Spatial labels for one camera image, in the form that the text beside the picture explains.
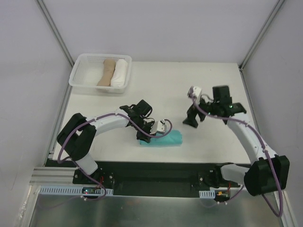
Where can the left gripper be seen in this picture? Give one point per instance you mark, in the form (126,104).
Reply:
(144,132)

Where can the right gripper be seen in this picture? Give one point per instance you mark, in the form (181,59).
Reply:
(197,113)

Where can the teal t-shirt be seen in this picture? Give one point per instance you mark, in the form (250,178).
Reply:
(173,139)

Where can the white plastic basket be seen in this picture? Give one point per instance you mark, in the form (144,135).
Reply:
(88,71)

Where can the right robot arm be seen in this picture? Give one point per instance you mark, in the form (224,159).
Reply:
(268,171)

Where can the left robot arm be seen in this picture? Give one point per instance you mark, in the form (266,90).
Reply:
(78,134)

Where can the white rolled t-shirt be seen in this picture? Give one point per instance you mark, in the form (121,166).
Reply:
(120,72)

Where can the beige rolled t-shirt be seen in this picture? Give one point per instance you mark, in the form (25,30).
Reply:
(108,71)

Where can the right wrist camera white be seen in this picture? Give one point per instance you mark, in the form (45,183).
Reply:
(194,92)

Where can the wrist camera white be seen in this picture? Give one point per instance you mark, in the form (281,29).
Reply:
(194,92)
(159,127)

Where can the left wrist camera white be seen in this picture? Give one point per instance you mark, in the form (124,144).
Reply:
(159,127)

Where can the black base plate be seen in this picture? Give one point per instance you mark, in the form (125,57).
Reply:
(184,180)

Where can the right white cable duct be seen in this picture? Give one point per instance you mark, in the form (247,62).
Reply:
(207,194)

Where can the white cable duct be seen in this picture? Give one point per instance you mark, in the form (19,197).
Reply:
(207,194)
(71,190)

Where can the left white cable duct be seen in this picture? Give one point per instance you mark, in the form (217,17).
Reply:
(71,190)

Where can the aluminium rail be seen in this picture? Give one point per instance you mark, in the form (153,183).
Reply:
(52,175)

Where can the right aluminium frame post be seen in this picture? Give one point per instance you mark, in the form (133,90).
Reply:
(262,32)

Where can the aluminium frame post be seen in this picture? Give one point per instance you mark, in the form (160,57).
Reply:
(55,31)
(262,32)

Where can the left aluminium frame post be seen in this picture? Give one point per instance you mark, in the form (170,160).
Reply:
(55,31)

